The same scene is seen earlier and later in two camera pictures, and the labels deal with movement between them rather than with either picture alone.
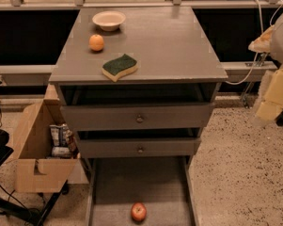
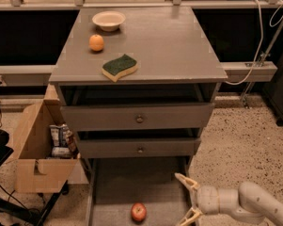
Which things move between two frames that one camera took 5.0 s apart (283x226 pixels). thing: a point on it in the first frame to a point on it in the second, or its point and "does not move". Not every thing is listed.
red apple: x=138 y=212 does not move
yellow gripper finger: x=262 y=44 to x=190 y=184
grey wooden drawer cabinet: x=137 y=83 does not move
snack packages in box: x=64 y=144 does not move
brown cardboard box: x=35 y=169 does not move
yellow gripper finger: x=277 y=94 to x=191 y=216
